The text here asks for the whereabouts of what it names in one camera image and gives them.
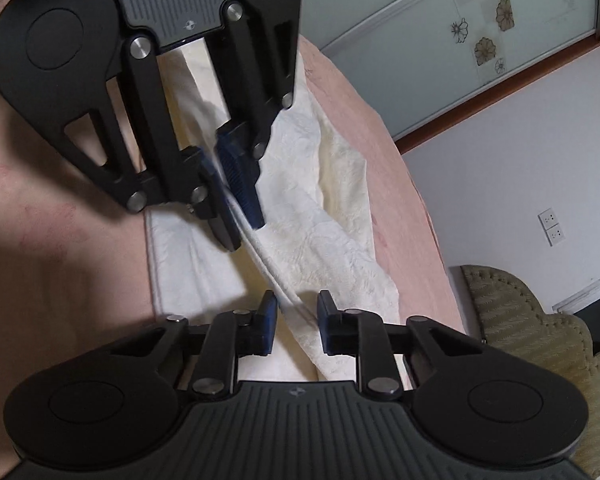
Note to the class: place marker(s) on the pink bed blanket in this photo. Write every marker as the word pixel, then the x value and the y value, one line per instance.
pixel 74 266

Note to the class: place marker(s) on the brown wooden door frame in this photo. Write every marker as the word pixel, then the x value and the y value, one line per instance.
pixel 501 90

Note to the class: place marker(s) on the olive quilted headboard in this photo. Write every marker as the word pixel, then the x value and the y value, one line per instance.
pixel 512 319

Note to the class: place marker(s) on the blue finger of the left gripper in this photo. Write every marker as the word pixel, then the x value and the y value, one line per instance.
pixel 241 171
pixel 208 200

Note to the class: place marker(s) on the white textured pants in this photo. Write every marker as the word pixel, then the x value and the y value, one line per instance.
pixel 318 235

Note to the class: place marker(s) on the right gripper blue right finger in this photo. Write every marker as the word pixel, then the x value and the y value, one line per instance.
pixel 327 321

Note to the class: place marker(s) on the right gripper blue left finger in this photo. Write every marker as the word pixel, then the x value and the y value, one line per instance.
pixel 263 325

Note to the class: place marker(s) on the white wall socket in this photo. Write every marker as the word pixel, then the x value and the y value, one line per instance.
pixel 551 227

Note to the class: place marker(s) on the glass wardrobe sliding door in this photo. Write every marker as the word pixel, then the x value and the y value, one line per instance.
pixel 414 60

